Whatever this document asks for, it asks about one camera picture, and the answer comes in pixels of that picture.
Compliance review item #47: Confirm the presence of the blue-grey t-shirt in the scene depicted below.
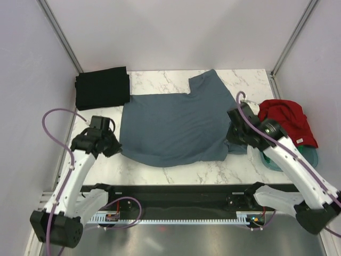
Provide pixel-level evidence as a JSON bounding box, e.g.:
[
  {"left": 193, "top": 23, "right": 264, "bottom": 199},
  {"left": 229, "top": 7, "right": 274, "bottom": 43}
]
[{"left": 119, "top": 70, "right": 247, "bottom": 167}]

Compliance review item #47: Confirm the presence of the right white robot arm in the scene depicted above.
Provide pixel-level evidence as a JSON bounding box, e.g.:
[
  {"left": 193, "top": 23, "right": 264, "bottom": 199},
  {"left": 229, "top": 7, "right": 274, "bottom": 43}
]
[{"left": 226, "top": 102, "right": 340, "bottom": 235}]

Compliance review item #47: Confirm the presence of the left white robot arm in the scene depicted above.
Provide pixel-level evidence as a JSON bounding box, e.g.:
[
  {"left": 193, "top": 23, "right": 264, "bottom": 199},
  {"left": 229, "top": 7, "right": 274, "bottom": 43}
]
[{"left": 30, "top": 116, "right": 121, "bottom": 248}]

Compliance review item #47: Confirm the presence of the folded black t-shirt stack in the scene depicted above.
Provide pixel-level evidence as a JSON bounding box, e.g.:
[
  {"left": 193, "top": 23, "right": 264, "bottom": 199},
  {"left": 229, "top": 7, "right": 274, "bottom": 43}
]
[{"left": 75, "top": 66, "right": 131, "bottom": 111}]

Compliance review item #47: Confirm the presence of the green t-shirt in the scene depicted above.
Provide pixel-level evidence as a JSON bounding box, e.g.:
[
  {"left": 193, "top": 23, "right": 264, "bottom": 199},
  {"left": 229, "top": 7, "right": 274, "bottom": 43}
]
[{"left": 263, "top": 157, "right": 271, "bottom": 164}]

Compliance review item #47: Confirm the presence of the red t-shirt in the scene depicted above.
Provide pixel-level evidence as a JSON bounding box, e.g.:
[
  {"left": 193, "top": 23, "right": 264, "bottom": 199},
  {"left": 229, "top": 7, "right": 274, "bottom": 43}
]
[{"left": 258, "top": 99, "right": 318, "bottom": 148}]

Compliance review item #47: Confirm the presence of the teal plastic basket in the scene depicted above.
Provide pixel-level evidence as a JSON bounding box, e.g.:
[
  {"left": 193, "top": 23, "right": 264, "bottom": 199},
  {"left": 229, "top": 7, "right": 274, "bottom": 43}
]
[{"left": 257, "top": 145, "right": 320, "bottom": 173}]

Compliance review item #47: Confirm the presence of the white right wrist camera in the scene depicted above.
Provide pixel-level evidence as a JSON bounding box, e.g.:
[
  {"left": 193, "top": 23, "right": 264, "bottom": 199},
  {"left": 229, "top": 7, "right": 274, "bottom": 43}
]
[{"left": 240, "top": 99, "right": 259, "bottom": 115}]

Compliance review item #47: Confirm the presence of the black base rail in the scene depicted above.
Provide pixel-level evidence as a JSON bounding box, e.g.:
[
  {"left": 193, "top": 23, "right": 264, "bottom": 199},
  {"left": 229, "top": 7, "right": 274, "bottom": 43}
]
[{"left": 81, "top": 183, "right": 263, "bottom": 220}]

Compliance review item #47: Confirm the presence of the aluminium front frame profile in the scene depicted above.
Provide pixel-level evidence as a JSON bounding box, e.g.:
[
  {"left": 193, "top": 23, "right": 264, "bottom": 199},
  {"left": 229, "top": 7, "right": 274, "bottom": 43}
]
[{"left": 38, "top": 191, "right": 58, "bottom": 210}]

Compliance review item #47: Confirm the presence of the white slotted cable duct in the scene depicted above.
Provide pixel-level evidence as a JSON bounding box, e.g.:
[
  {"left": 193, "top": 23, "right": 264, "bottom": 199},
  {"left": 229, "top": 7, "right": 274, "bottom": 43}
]
[{"left": 87, "top": 212, "right": 265, "bottom": 225}]

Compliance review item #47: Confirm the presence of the left aluminium frame post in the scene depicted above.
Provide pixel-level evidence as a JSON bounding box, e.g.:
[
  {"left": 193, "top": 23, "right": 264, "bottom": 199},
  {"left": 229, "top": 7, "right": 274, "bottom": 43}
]
[{"left": 37, "top": 0, "right": 83, "bottom": 73}]

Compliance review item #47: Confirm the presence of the aluminium frame post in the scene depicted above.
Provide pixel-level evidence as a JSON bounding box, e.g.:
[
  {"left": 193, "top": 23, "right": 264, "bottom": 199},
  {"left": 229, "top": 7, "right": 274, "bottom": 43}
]
[
  {"left": 37, "top": 0, "right": 83, "bottom": 73},
  {"left": 270, "top": 0, "right": 320, "bottom": 77}
]

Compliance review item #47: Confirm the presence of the right aluminium frame post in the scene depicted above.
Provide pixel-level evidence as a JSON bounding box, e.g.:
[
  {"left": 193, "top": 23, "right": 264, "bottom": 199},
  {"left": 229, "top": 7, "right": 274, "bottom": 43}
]
[{"left": 270, "top": 0, "right": 320, "bottom": 77}]

